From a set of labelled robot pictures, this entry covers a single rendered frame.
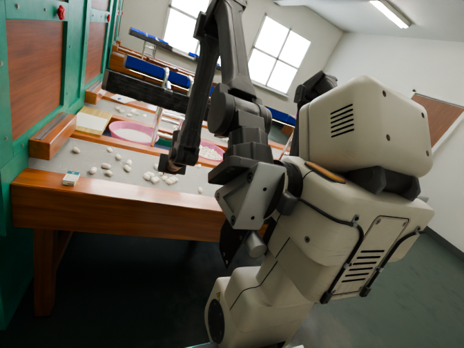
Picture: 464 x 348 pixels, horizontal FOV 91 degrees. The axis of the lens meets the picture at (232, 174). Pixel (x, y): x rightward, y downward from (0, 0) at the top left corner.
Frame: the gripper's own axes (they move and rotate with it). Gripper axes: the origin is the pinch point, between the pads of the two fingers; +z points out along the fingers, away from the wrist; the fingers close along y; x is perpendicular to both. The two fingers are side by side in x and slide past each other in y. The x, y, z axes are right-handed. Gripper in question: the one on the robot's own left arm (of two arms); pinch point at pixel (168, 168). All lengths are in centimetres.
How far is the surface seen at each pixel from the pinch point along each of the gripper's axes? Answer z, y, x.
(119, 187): 2.0, 16.2, 10.5
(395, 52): 152, -457, -378
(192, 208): -2.7, -11.6, 14.9
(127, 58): 42, 27, -68
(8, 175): -4.6, 45.9, 12.4
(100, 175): 10.7, 24.1, 6.3
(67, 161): 15.2, 36.9, 2.5
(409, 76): 132, -461, -308
